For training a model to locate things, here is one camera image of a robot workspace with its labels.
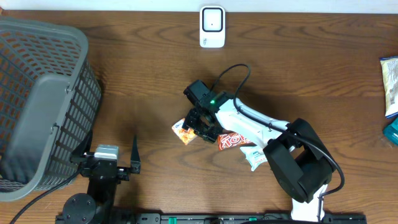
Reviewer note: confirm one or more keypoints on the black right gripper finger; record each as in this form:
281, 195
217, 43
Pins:
191, 120
208, 134

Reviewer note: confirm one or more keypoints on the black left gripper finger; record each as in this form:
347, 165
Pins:
135, 160
79, 154

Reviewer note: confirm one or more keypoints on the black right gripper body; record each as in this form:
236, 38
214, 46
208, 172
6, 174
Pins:
212, 127

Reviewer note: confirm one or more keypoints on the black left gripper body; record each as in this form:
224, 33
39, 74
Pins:
122, 174

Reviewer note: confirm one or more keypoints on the small orange snack box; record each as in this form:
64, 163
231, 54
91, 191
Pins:
186, 136

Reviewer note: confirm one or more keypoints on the red Top chocolate bar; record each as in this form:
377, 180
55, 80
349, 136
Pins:
229, 140

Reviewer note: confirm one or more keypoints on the light blue snack packet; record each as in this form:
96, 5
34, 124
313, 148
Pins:
254, 156

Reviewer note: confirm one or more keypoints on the blue mouthwash bottle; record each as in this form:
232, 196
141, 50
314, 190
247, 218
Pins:
391, 132

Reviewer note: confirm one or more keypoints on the beige snack bag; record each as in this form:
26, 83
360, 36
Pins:
389, 77

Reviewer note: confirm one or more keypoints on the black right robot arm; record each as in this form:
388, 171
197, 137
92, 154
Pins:
297, 157

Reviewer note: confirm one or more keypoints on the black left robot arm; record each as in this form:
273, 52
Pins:
98, 200

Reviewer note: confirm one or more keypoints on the grey plastic shopping basket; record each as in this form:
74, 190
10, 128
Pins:
49, 101

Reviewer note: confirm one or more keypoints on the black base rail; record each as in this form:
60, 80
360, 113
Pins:
156, 218

